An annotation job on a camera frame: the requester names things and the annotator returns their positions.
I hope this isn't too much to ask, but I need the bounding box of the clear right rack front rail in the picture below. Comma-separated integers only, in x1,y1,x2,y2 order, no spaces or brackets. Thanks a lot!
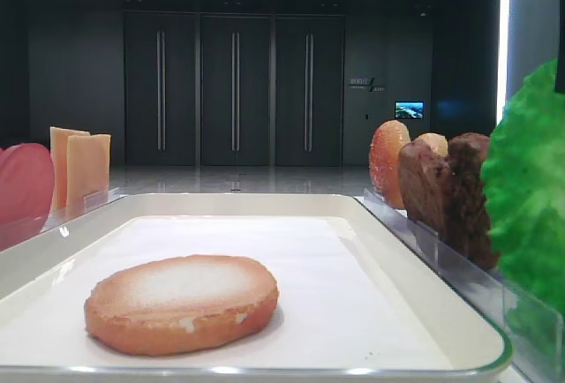
362,188,564,382

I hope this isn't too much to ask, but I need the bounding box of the bread slice on tray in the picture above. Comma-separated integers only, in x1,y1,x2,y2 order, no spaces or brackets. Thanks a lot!
84,255,279,357

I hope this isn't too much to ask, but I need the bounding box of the brown meat patty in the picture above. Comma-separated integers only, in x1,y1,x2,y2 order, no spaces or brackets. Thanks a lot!
398,139,452,239
446,132,501,270

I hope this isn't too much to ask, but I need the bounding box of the bun half rack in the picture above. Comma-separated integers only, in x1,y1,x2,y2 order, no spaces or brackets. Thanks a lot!
369,120,411,209
417,132,448,157

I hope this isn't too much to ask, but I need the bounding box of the brown meat patty front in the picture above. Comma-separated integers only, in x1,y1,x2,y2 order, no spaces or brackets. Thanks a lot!
398,139,452,239

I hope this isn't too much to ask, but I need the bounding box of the dark triple door panel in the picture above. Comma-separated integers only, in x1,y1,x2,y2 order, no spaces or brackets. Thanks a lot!
124,12,343,167

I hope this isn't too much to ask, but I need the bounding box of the small wall screen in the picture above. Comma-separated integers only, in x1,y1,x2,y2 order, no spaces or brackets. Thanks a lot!
395,101,425,119

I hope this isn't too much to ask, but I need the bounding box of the bun half rear right rack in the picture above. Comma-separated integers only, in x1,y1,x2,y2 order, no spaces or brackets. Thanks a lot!
417,132,448,157

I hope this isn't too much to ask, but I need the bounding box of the orange cheese slice rear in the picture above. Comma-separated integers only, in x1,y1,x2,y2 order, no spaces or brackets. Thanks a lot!
49,126,90,212

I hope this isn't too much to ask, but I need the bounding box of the clear rack rail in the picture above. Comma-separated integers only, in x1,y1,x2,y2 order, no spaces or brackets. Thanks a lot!
362,188,564,382
1,188,125,251

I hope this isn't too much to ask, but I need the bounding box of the clear left rack front rail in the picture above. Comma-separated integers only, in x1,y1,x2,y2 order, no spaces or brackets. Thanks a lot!
1,188,125,251

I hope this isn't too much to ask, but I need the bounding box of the metal serving tray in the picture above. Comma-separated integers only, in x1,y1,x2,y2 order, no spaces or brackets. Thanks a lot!
1,193,514,382

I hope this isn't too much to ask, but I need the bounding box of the bun half front right rack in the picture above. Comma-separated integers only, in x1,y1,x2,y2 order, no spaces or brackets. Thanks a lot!
369,120,411,209

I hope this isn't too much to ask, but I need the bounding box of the brown meat patty rear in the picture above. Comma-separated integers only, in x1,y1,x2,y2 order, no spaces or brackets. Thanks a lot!
446,132,501,270

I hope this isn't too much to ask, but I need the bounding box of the green lettuce leaf on rack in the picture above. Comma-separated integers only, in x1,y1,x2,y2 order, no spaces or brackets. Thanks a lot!
481,59,564,358

